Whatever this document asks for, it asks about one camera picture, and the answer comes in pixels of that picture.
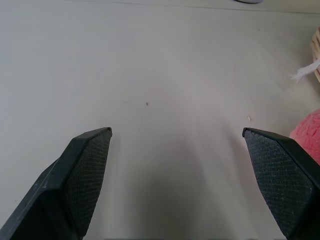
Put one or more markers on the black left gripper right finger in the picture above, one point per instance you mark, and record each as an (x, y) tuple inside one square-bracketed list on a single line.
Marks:
[(280, 175)]

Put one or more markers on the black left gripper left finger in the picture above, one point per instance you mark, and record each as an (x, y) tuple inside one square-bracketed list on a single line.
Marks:
[(75, 180)]

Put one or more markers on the woven wicker basket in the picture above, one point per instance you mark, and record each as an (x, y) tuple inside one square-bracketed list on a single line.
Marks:
[(316, 50)]

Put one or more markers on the white frayed cloth strip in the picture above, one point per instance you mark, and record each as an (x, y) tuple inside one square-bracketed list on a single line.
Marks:
[(303, 73)]

